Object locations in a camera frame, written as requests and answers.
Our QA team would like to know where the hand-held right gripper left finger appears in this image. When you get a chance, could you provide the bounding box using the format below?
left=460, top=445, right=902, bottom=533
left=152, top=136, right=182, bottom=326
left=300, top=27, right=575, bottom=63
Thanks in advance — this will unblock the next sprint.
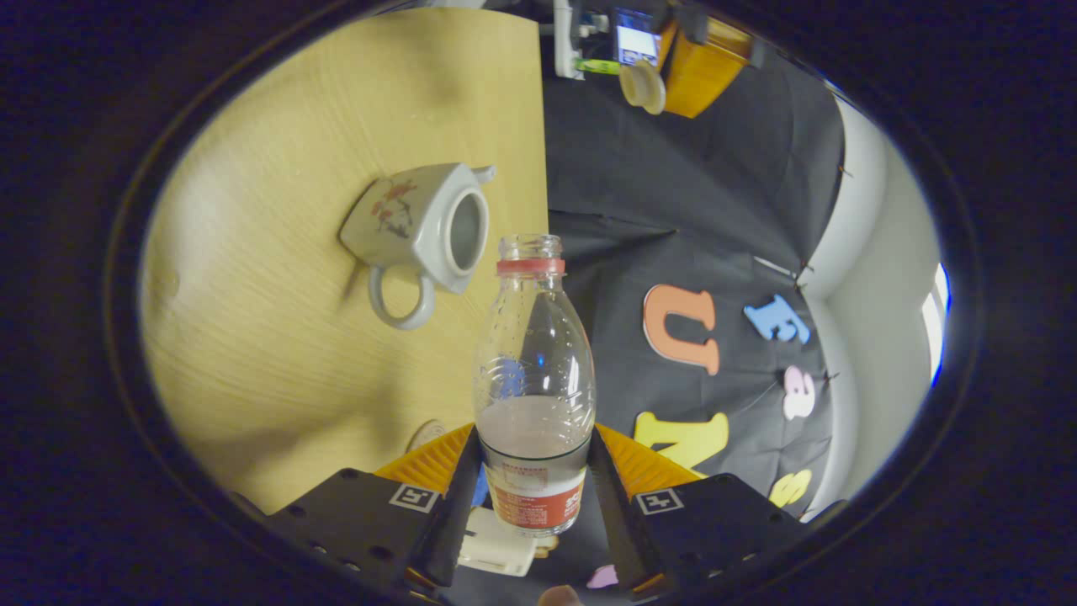
left=268, top=423, right=483, bottom=592

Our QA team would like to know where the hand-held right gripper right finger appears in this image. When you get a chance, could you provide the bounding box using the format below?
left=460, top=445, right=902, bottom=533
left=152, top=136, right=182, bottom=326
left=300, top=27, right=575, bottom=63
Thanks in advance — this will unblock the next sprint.
left=589, top=424, right=809, bottom=598

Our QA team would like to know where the white teacup lid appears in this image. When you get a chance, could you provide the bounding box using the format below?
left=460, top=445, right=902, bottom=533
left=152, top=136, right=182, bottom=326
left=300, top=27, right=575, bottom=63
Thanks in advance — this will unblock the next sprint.
left=620, top=59, right=666, bottom=116

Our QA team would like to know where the clear plastic water bottle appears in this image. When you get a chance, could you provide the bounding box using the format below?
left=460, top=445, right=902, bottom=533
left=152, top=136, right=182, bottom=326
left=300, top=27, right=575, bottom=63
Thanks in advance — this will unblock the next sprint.
left=473, top=234, right=597, bottom=538

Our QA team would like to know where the white floral teacup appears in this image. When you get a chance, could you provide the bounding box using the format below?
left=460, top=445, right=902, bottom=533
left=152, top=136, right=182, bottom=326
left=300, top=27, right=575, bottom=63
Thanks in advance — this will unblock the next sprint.
left=339, top=162, right=497, bottom=331

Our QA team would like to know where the white toaster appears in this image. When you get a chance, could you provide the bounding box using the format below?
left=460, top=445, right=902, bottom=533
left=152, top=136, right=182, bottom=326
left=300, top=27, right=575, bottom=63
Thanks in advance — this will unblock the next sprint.
left=459, top=505, right=539, bottom=578

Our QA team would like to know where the computer monitor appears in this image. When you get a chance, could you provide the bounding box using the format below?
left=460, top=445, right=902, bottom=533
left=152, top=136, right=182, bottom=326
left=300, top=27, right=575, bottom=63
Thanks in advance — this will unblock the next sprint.
left=614, top=8, right=663, bottom=66

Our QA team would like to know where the black backdrop cloth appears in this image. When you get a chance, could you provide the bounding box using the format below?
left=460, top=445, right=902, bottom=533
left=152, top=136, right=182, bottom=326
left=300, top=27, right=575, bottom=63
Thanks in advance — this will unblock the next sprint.
left=538, top=34, right=846, bottom=594

